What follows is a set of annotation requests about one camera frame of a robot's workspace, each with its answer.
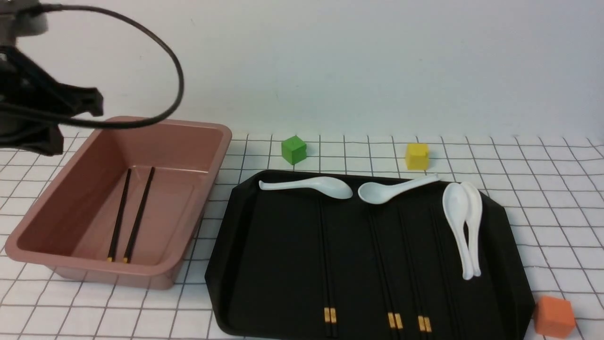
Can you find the black cable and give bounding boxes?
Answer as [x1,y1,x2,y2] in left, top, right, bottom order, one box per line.
[0,4,185,129]

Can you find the pink plastic bin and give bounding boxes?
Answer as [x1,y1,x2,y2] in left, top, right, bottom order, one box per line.
[6,119,232,290]

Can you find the yellow cube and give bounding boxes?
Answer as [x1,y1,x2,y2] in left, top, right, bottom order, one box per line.
[405,144,429,171]

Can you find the black chopstick in bin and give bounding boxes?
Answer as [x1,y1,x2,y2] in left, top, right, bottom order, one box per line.
[107,169,132,262]
[123,167,156,264]

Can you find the white ceramic spoon stacked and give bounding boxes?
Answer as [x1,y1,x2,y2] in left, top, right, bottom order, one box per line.
[461,182,483,276]
[442,183,474,281]

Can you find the white ceramic spoon middle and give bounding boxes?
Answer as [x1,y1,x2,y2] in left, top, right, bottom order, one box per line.
[357,174,440,205]

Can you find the white ceramic spoon far left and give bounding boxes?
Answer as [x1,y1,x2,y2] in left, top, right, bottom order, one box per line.
[258,176,353,200]

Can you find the black chopstick gold band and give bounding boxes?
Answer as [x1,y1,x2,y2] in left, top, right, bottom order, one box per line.
[400,208,433,340]
[316,199,333,339]
[319,199,339,339]
[368,208,399,340]
[395,206,429,340]
[372,207,405,340]

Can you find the black rectangular tray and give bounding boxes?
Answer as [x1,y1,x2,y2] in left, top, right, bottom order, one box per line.
[205,170,535,340]

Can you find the white ceramic spoon lower stacked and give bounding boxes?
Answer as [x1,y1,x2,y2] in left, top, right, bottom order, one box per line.
[461,182,483,276]

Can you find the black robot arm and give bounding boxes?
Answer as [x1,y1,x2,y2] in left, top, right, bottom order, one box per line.
[0,0,103,156]

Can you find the orange cube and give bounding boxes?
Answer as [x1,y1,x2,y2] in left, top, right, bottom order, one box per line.
[534,296,576,339]

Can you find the green cube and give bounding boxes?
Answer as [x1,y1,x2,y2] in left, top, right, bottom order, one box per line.
[281,136,308,165]

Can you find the white ceramic spoon upper stacked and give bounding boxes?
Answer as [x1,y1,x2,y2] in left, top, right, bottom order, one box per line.
[442,183,474,281]

